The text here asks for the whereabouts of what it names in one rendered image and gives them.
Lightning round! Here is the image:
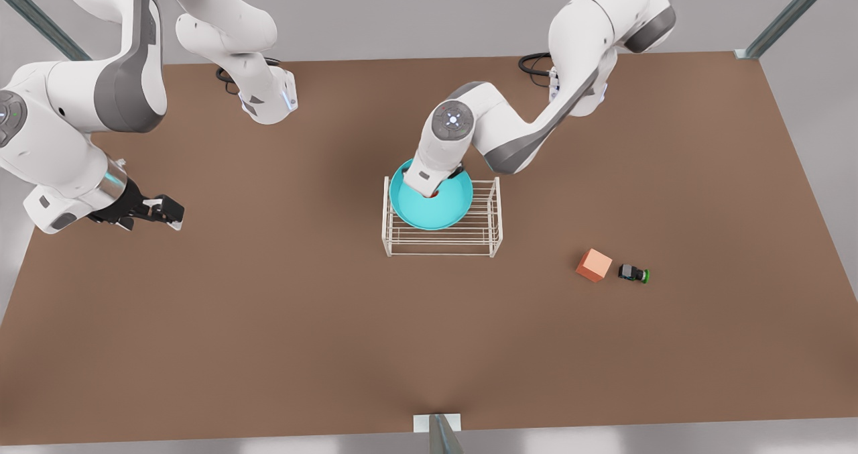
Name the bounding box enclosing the turquoise plate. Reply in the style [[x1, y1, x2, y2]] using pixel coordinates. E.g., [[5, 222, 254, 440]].
[[389, 158, 474, 231]]

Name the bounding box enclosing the orange cube block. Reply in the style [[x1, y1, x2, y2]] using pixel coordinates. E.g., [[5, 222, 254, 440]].
[[576, 248, 613, 283]]

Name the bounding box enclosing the white wire shelf rack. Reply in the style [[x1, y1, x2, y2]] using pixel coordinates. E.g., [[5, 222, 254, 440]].
[[381, 176, 503, 259]]

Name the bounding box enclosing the black cable loop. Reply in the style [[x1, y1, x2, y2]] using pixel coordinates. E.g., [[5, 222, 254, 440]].
[[215, 57, 282, 97], [518, 52, 553, 78]]

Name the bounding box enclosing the silver frame post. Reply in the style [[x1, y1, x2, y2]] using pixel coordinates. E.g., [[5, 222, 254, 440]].
[[413, 413, 465, 454], [0, 0, 92, 62], [734, 0, 847, 60]]

